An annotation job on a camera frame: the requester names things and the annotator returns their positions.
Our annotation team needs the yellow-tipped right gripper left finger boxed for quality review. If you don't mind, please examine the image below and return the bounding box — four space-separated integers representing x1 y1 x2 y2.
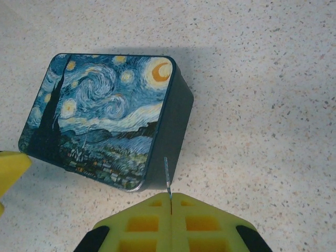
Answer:
74 193 172 252

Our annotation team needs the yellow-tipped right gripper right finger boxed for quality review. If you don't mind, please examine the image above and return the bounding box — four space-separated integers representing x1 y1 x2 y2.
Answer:
171 192 274 252

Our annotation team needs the small silver key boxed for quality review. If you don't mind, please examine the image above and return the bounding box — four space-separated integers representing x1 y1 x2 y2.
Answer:
163 156 174 202

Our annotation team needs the starry night painted tin box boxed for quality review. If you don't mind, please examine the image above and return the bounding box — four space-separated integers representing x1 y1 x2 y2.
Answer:
17 52 195 193

